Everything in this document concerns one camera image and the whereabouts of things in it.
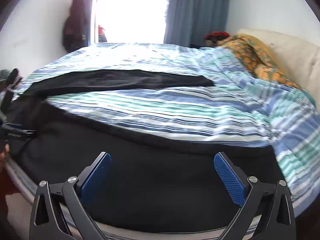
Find blue curtain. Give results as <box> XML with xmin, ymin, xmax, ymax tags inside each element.
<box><xmin>164</xmin><ymin>0</ymin><xmax>232</xmax><ymax>48</ymax></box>

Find bright window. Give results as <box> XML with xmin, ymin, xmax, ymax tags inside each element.
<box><xmin>91</xmin><ymin>0</ymin><xmax>174</xmax><ymax>44</ymax></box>

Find red and black cloth item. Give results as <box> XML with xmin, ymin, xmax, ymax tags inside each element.
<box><xmin>204</xmin><ymin>31</ymin><xmax>230</xmax><ymax>42</ymax></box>

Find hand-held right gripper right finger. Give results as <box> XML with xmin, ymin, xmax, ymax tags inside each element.
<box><xmin>214</xmin><ymin>151</ymin><xmax>297</xmax><ymax>240</ymax></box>

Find person's left hand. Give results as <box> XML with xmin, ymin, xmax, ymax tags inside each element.
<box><xmin>0</xmin><ymin>144</ymin><xmax>10</xmax><ymax>172</ymax></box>

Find black pants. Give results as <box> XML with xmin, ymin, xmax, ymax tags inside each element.
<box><xmin>5</xmin><ymin>69</ymin><xmax>278</xmax><ymax>233</ymax></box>

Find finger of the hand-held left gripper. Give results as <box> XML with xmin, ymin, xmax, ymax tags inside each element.
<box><xmin>0</xmin><ymin>68</ymin><xmax>23</xmax><ymax>122</ymax></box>
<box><xmin>0</xmin><ymin>122</ymin><xmax>37</xmax><ymax>141</ymax></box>

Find white padded headboard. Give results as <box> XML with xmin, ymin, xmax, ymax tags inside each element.
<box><xmin>236</xmin><ymin>28</ymin><xmax>320</xmax><ymax>105</ymax></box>

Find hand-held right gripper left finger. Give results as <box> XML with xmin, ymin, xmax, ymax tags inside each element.
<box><xmin>29</xmin><ymin>151</ymin><xmax>112</xmax><ymax>240</ymax></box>

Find dark hanging clothes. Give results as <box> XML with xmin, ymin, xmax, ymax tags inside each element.
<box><xmin>62</xmin><ymin>0</ymin><xmax>87</xmax><ymax>53</ymax></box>

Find blue green striped bed cover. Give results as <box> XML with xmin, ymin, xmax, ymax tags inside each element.
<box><xmin>5</xmin><ymin>42</ymin><xmax>320</xmax><ymax>240</ymax></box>

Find orange floral blanket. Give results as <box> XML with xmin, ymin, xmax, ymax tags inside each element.
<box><xmin>215</xmin><ymin>34</ymin><xmax>300</xmax><ymax>88</ymax></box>

